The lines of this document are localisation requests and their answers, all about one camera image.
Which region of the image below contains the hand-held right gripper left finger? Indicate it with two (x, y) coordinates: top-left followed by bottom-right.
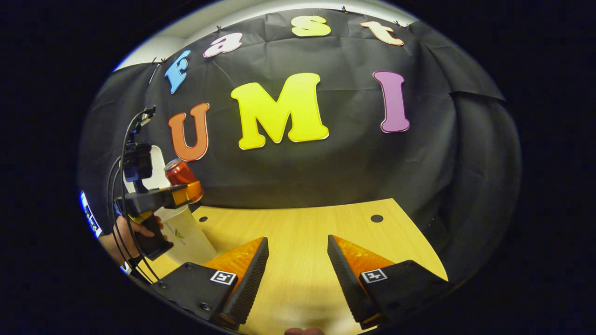
(151, 236), (270, 328)

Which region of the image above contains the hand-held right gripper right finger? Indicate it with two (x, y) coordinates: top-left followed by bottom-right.
(327, 234), (450, 328)

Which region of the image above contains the red pop can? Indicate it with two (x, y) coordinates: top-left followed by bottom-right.
(164, 158), (200, 188)

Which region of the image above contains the white desktop garbage bin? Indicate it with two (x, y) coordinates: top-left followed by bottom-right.
(140, 145), (218, 267)

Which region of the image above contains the wooden desktop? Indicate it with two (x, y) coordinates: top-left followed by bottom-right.
(140, 198), (450, 335)

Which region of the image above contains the computer monitor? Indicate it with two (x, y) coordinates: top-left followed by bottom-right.
(79, 190), (103, 239)

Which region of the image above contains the black backdrop cloth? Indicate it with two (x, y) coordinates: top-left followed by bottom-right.
(78, 7), (522, 280)

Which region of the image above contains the black cable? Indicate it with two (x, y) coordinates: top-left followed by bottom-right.
(106, 106), (161, 284)

